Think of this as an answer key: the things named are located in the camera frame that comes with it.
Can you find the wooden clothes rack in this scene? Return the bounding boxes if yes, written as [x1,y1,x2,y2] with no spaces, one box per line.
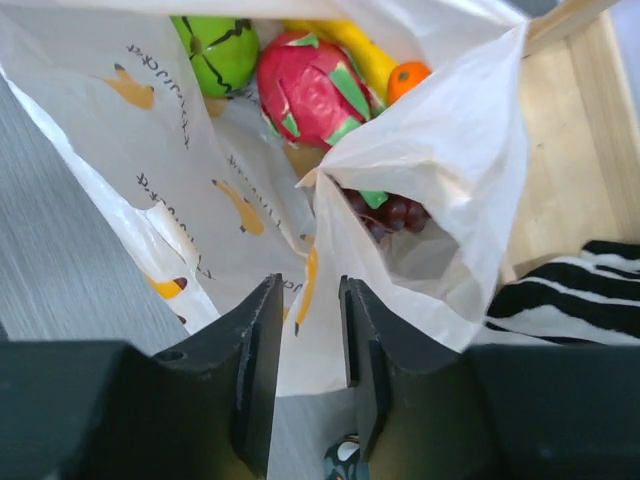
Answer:
[501,1,639,283]

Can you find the fake purple grapes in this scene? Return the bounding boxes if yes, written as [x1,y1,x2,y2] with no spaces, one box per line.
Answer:
[341,188,431,243]

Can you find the fake green apple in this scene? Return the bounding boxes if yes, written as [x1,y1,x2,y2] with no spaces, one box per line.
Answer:
[171,15,261,97]

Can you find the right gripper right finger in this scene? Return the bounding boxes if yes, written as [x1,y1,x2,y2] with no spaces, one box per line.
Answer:
[339,277,639,479]

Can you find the banana print plastic bag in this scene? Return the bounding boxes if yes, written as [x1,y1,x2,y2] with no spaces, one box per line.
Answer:
[1,1,529,396]

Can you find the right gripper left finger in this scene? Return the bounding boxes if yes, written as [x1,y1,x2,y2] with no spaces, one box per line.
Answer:
[1,274,283,479]

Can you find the fake red dragon fruit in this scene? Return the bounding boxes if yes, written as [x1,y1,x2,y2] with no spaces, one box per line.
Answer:
[256,31,374,151]

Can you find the orange camouflage garment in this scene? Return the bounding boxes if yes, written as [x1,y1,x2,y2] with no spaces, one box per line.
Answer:
[323,434,370,480]

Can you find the black white zebra garment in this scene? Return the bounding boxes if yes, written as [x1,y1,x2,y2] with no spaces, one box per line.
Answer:
[475,240,639,345]

